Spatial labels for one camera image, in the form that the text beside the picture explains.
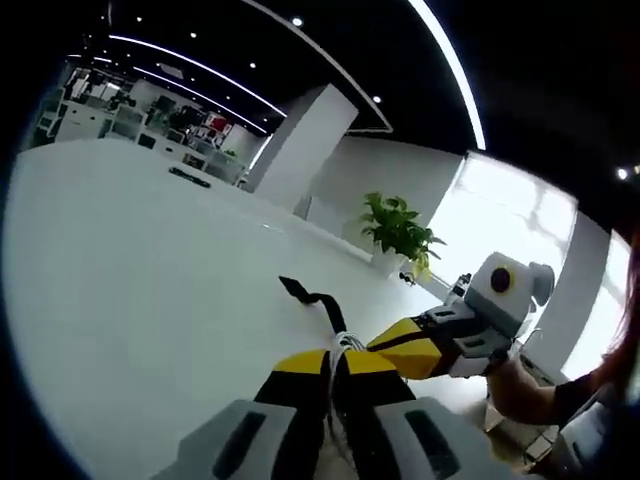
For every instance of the small dark gadget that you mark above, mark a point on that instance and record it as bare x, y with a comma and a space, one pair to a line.
461, 287

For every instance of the bright window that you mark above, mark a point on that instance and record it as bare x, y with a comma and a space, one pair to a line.
500, 215

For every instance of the small black object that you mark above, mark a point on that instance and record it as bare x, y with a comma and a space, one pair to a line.
407, 278

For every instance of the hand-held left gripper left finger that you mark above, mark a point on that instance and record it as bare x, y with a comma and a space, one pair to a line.
295, 400

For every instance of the black elongated object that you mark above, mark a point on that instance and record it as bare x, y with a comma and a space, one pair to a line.
190, 176

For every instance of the long ceiling light strip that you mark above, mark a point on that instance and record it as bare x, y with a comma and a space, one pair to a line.
450, 65

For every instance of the white desktop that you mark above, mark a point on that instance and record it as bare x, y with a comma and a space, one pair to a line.
150, 300

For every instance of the green plant in white pot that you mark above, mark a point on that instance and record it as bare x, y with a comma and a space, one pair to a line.
395, 225

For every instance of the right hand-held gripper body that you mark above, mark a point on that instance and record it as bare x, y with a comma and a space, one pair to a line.
500, 305

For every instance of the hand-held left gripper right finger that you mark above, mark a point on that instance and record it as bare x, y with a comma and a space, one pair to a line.
380, 400

